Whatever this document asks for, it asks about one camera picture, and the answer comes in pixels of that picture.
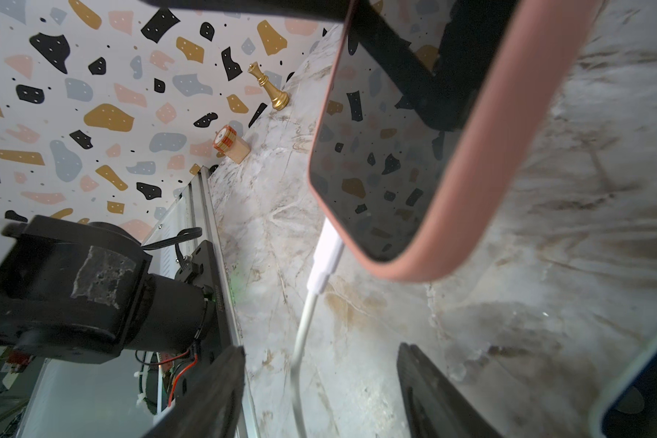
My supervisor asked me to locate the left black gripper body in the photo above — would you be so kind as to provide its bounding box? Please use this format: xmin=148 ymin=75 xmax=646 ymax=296
xmin=143 ymin=0 xmax=354 ymax=22

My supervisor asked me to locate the white cable of phone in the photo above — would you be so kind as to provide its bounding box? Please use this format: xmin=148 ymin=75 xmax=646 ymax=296
xmin=288 ymin=217 xmax=346 ymax=438

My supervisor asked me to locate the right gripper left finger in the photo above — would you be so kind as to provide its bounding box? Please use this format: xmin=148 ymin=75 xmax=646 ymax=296
xmin=144 ymin=346 xmax=246 ymax=438

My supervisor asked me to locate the gold chess piece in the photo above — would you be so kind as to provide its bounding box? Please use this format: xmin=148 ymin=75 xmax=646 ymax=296
xmin=248 ymin=62 xmax=290 ymax=111

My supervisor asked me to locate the small wooden red spool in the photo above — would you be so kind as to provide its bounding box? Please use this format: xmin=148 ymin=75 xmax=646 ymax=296
xmin=214 ymin=125 xmax=250 ymax=164

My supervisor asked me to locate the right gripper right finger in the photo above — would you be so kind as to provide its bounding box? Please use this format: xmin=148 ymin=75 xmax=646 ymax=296
xmin=397 ymin=343 xmax=501 ymax=438

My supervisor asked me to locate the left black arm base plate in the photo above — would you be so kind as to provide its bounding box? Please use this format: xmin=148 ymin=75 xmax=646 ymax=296
xmin=174 ymin=240 xmax=233 ymax=357

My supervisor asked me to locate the phone pink case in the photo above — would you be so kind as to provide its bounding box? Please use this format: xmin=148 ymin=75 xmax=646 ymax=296
xmin=308 ymin=1 xmax=602 ymax=282

